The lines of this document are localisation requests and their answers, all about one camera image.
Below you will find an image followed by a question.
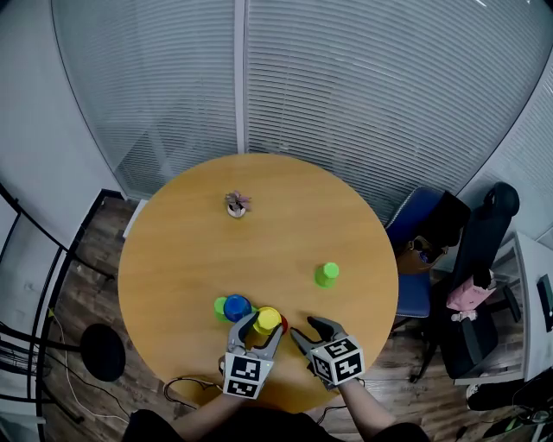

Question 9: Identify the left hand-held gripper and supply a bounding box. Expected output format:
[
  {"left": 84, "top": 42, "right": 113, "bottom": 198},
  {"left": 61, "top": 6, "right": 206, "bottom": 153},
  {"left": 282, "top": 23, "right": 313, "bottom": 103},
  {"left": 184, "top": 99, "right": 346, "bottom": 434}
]
[{"left": 221, "top": 311, "right": 285, "bottom": 401}]

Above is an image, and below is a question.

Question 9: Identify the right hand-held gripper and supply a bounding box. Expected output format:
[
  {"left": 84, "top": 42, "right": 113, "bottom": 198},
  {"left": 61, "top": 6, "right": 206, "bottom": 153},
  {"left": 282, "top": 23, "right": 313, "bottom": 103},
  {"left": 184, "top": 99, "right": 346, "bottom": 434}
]
[{"left": 289, "top": 316, "right": 366, "bottom": 388}]

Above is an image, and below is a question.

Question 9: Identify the yellow plastic cup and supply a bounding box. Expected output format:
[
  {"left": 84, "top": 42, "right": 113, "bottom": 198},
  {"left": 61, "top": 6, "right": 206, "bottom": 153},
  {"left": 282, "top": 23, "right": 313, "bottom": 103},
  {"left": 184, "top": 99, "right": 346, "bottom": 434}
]
[{"left": 251, "top": 306, "right": 283, "bottom": 337}]

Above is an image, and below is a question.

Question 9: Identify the blue plastic cup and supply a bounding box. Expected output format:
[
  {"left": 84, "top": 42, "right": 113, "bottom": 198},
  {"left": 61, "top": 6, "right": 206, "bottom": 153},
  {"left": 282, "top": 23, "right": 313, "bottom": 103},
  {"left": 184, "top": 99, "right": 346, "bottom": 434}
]
[{"left": 222, "top": 294, "right": 253, "bottom": 324}]

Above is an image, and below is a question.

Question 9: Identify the person's left forearm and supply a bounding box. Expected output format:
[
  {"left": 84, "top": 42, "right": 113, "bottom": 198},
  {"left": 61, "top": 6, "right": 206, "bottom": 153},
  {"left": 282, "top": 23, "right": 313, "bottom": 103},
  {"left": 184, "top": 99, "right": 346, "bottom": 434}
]
[{"left": 172, "top": 390, "right": 243, "bottom": 442}]

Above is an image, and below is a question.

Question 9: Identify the person's right forearm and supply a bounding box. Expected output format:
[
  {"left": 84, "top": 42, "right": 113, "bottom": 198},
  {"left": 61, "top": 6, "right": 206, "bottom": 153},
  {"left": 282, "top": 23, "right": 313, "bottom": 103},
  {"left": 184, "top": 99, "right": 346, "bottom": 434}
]
[{"left": 339, "top": 379, "right": 398, "bottom": 442}]

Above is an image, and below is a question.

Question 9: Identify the blue chair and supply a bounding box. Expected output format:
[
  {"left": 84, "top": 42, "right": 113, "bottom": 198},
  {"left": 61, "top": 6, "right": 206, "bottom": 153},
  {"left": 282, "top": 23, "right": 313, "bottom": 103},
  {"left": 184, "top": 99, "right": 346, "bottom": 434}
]
[{"left": 384, "top": 186, "right": 446, "bottom": 320}]

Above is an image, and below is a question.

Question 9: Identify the brown handbag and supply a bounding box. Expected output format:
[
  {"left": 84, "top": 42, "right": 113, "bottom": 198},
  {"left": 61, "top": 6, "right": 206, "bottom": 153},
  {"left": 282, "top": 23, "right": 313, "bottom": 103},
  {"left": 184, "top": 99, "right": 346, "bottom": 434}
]
[{"left": 395, "top": 235, "right": 450, "bottom": 275}]

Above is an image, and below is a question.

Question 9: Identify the small potted plant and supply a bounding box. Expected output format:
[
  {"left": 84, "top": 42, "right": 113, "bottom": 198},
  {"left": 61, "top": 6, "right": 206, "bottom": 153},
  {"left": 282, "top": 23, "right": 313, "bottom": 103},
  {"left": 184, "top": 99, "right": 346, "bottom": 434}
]
[{"left": 224, "top": 190, "right": 253, "bottom": 219}]

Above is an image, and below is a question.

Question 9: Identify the pink bag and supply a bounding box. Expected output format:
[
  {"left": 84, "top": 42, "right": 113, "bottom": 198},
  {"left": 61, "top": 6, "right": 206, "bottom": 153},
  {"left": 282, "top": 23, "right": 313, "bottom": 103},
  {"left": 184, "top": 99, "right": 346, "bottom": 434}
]
[{"left": 446, "top": 275, "right": 498, "bottom": 312}]

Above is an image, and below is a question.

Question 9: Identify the black round stool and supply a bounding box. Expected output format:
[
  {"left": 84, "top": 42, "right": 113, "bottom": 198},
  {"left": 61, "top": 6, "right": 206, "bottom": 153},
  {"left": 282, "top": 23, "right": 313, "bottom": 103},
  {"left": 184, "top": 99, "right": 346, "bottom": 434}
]
[{"left": 79, "top": 323, "right": 126, "bottom": 383}]

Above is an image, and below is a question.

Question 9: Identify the white low cabinet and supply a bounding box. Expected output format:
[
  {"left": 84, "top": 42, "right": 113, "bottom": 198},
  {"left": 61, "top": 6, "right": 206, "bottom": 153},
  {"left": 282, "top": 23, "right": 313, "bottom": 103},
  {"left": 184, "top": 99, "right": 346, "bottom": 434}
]
[{"left": 123, "top": 198, "right": 150, "bottom": 239}]

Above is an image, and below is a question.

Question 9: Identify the black jacket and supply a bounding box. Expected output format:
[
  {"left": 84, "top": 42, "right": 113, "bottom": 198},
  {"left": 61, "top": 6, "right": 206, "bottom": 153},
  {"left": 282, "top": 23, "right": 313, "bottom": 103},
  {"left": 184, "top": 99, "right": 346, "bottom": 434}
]
[{"left": 431, "top": 191, "right": 472, "bottom": 256}]

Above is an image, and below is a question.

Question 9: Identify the black office chair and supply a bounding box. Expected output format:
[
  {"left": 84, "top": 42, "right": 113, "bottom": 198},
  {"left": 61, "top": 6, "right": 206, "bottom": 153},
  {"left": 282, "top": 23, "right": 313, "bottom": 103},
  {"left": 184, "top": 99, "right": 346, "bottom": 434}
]
[{"left": 410, "top": 180, "right": 522, "bottom": 383}]

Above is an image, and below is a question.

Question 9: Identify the whiteboard with black stand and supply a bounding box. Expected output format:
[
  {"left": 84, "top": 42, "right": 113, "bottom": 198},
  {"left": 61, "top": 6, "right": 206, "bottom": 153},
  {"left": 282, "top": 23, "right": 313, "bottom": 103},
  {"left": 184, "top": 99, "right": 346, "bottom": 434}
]
[{"left": 0, "top": 180, "right": 118, "bottom": 433}]

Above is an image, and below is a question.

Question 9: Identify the black rectangular device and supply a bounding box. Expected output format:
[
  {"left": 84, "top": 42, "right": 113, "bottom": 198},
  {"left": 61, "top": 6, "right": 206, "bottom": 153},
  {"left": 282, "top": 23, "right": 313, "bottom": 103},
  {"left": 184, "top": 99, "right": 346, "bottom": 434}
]
[{"left": 536, "top": 273, "right": 553, "bottom": 333}]

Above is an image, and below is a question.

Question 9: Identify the white desk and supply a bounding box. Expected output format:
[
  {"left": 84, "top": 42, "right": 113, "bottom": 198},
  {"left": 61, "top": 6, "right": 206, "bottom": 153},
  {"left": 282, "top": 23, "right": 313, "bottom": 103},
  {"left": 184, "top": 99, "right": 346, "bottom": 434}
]
[{"left": 453, "top": 230, "right": 553, "bottom": 385}]

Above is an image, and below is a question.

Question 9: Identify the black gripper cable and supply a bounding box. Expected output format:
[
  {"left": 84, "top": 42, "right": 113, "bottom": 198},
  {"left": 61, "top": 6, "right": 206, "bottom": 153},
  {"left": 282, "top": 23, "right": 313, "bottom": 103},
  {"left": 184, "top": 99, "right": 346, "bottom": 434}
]
[{"left": 162, "top": 375, "right": 226, "bottom": 411}]

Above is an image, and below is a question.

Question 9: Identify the white floor cable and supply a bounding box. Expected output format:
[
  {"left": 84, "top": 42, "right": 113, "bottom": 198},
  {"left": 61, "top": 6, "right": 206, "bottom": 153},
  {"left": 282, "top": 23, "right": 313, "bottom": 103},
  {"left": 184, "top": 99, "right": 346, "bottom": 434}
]
[{"left": 49, "top": 314, "right": 130, "bottom": 426}]

